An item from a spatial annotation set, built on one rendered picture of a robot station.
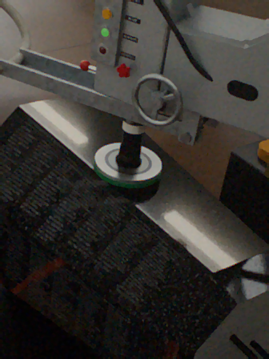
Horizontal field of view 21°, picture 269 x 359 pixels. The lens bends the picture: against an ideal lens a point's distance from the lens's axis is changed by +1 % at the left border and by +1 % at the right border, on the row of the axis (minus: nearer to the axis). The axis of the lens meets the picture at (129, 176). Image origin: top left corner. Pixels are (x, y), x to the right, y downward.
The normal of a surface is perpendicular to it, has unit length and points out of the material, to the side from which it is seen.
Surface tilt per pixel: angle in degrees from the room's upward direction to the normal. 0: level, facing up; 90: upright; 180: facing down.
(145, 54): 90
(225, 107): 90
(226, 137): 0
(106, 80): 90
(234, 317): 90
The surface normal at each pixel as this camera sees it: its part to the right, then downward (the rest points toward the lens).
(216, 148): 0.13, -0.82
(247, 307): 0.58, 0.52
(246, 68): -0.47, 0.45
